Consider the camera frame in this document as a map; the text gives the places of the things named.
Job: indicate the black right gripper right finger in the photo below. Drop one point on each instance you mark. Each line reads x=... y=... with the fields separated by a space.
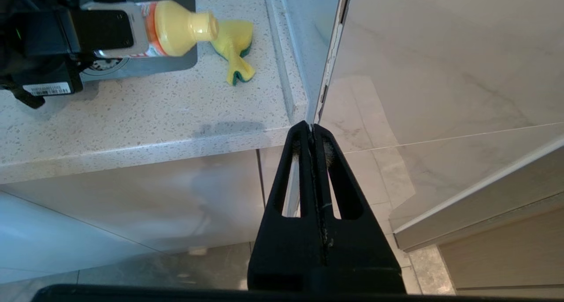
x=361 y=258

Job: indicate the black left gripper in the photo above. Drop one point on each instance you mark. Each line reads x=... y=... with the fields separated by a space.
x=39 y=50

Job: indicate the round metal drain strainer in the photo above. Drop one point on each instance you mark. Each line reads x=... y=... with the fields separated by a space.
x=105 y=65

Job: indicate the yellow green sponge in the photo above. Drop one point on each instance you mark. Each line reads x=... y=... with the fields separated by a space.
x=235 y=50

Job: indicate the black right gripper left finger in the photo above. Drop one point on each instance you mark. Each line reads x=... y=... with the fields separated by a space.
x=282 y=249

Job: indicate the yellow-capped detergent bottle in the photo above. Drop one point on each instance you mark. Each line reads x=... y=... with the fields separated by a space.
x=176 y=26

